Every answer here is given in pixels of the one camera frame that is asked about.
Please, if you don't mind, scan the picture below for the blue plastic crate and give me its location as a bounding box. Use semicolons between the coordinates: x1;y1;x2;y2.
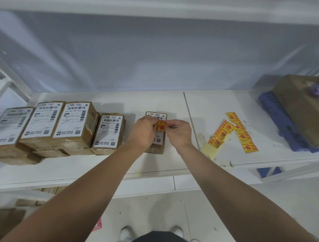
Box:
257;166;283;179

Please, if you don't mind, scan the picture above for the person's left forearm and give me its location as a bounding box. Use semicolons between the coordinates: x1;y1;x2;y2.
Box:
0;142;146;242

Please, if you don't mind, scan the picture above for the yellow red sticker strip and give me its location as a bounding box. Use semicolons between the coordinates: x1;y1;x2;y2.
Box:
200;120;237;160
225;111;259;154

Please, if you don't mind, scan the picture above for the person's left hand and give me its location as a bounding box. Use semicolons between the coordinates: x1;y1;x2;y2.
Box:
126;115;160;153

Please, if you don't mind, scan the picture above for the person's right forearm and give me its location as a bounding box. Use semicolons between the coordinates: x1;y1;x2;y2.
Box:
178;143;319;242

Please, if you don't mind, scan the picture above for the white metal shelf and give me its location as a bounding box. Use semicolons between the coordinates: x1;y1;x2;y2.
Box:
0;0;319;207

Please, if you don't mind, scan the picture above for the person's right hand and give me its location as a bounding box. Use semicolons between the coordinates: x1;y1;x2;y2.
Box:
164;119;194;153

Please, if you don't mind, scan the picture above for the blue plastic pallet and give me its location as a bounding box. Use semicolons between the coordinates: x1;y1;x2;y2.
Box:
257;91;319;153

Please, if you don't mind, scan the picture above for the person's right white shoe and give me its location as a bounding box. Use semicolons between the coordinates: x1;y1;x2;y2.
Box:
172;225;185;239

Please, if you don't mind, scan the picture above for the row of flat brown cartons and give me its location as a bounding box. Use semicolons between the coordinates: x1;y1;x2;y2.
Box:
15;185;69;207

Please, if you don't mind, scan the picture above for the flat brown carton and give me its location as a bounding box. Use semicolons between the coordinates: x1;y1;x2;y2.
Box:
0;208;27;226

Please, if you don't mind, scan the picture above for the person's left white shoe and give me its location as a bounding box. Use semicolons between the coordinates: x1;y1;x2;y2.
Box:
119;226;135;242

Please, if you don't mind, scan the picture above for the person's white shoe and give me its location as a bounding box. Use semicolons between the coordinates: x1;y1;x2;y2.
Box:
119;226;135;242
172;225;185;239

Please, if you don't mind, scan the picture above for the person's dark clothing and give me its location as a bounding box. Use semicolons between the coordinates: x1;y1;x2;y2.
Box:
131;230;189;242

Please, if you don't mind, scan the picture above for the large brown carton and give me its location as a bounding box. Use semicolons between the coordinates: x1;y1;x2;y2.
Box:
271;74;319;148

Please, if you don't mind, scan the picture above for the stack of labelled brown parcels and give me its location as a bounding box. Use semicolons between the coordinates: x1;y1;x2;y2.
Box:
0;101;100;166

